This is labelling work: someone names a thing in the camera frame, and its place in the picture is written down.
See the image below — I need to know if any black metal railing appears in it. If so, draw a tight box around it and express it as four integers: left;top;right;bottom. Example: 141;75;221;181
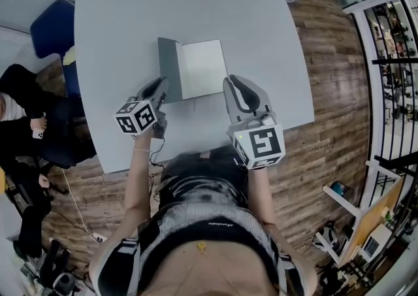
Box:
349;0;418;174

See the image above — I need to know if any person's right forearm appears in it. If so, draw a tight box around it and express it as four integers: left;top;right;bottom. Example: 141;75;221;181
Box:
246;167;278;225

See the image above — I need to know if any grey cardboard folder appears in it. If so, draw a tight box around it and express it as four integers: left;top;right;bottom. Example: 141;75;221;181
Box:
157;37;229;105

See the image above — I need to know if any white device with screen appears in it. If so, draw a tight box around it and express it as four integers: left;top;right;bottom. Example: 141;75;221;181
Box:
361;224;393;261

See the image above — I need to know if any person's left forearm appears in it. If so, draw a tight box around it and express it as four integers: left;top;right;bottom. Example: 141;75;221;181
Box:
123;133;156;223

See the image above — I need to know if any black office chair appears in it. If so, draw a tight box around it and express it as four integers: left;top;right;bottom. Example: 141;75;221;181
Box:
0;154;86;296

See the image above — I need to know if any person's chest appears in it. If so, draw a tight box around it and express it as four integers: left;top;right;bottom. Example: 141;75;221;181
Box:
153;242;278;296

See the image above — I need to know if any person's black shiny skirt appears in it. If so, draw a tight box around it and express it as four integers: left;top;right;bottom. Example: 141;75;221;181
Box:
156;149;252;214

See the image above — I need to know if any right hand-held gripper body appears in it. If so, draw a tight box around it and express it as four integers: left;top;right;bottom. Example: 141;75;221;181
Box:
227;112;285;171

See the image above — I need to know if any black and white headset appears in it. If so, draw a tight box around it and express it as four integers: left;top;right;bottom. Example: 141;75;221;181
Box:
310;224;340;252

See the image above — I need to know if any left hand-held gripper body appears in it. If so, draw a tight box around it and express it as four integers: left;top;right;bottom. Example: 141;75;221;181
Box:
113;98;169;139

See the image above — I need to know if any wooden board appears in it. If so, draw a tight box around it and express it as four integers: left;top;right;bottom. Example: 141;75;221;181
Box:
339;175;406;268

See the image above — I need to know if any grey gripper-mounted camera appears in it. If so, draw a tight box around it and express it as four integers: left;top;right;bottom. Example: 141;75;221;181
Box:
259;112;277;127

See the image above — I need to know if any white table frame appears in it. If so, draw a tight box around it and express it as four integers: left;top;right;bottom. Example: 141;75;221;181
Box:
315;159;402;266

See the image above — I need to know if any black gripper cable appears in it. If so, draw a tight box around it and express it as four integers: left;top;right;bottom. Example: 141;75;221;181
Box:
148;126;167;204

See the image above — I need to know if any person's grey knit top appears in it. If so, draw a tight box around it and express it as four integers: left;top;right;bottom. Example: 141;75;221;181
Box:
89;203;311;296

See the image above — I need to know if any white floor cable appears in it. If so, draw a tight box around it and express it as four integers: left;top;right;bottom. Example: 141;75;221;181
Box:
61;167;95;237

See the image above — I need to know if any blue chair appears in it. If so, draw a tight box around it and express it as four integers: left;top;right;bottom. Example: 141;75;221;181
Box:
29;0;82;99

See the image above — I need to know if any yellow-green cloth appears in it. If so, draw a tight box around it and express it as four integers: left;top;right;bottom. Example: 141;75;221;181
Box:
62;44;78;66

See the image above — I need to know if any teal box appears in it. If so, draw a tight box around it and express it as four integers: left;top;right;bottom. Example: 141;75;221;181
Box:
329;180;352;197

